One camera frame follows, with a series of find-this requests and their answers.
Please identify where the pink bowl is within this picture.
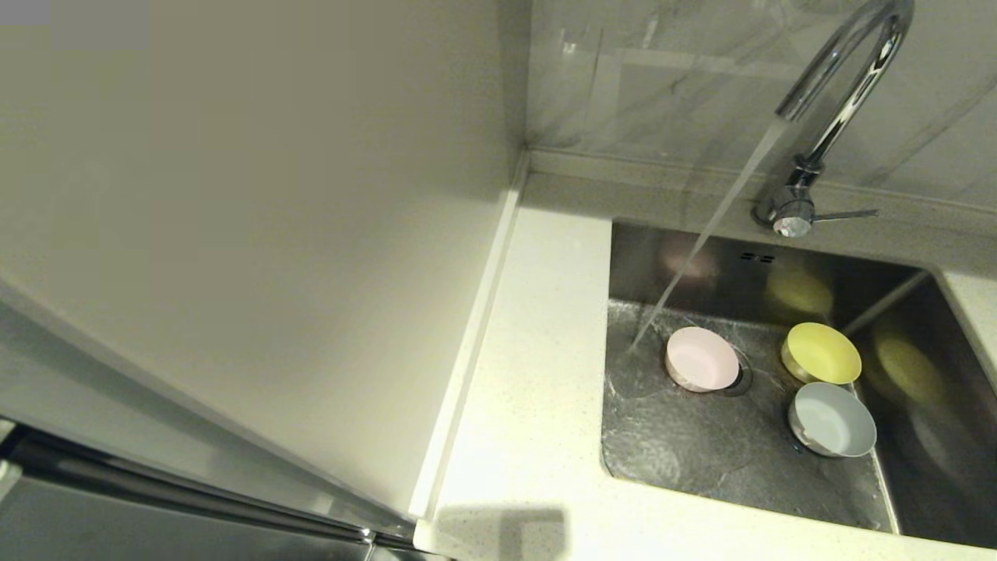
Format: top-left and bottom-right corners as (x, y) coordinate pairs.
(664, 326), (741, 393)

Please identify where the grey blue bowl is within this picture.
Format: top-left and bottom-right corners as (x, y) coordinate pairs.
(788, 382), (878, 458)

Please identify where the tall white cabinet side panel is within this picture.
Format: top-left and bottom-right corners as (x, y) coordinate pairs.
(0, 0), (532, 524)

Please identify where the stainless steel appliance door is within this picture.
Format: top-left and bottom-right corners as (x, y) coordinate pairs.
(0, 421), (437, 561)

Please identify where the stainless steel sink basin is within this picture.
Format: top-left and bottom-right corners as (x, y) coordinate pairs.
(600, 218), (997, 550)

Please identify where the round metal sink drain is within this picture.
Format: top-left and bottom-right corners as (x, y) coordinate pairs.
(720, 347), (753, 397)

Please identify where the clear running water stream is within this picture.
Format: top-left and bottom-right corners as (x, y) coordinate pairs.
(629, 117), (789, 353)

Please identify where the long metal appliance handle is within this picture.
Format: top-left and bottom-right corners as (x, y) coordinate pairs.
(0, 427), (414, 550)

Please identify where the chrome gooseneck faucet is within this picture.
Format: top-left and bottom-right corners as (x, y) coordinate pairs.
(752, 0), (916, 238)

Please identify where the yellow bowl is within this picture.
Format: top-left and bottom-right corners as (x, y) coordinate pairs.
(781, 323), (863, 386)

